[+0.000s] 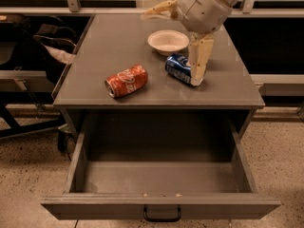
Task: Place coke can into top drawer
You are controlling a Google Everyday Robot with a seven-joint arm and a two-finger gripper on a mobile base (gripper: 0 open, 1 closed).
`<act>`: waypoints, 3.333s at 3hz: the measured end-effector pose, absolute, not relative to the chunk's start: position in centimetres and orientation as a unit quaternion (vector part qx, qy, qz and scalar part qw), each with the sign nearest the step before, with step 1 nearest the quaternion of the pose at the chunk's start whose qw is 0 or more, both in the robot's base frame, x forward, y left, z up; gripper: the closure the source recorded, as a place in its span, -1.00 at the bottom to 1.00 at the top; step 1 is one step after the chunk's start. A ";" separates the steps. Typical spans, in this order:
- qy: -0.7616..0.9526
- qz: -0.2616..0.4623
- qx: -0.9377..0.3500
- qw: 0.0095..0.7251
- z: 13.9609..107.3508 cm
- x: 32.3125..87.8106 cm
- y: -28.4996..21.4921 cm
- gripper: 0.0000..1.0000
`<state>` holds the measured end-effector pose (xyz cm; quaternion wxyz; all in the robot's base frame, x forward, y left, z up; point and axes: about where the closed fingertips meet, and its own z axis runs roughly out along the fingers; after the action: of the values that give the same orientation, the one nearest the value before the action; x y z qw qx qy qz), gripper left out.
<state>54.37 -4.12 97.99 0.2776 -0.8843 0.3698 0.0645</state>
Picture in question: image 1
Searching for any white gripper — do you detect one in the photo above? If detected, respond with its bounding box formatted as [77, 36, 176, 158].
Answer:
[142, 0, 232, 86]

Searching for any red coke can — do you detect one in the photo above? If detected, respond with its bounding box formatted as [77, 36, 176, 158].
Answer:
[104, 65, 148, 98]

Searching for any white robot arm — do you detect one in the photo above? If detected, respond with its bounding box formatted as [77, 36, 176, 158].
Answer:
[142, 0, 238, 86]

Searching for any blue pepsi can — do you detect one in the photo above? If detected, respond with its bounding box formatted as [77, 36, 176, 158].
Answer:
[165, 53, 192, 86]

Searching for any open grey top drawer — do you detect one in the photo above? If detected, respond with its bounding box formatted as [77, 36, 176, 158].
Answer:
[41, 112, 280, 219]

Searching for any white bowl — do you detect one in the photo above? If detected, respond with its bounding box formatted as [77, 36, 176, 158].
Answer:
[147, 30, 189, 56]

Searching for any grey cabinet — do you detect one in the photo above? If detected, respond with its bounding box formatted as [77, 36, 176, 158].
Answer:
[54, 13, 264, 130]

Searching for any metal window railing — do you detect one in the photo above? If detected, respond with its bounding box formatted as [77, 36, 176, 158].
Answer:
[0, 0, 304, 18]

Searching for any black bag with white cloth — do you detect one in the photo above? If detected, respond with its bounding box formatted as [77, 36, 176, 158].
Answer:
[0, 13, 77, 84]

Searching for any black metal stand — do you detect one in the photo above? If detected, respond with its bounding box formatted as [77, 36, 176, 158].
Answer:
[0, 79, 69, 152]

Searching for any black drawer handle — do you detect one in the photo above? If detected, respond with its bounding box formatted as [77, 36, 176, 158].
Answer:
[143, 206, 181, 222]

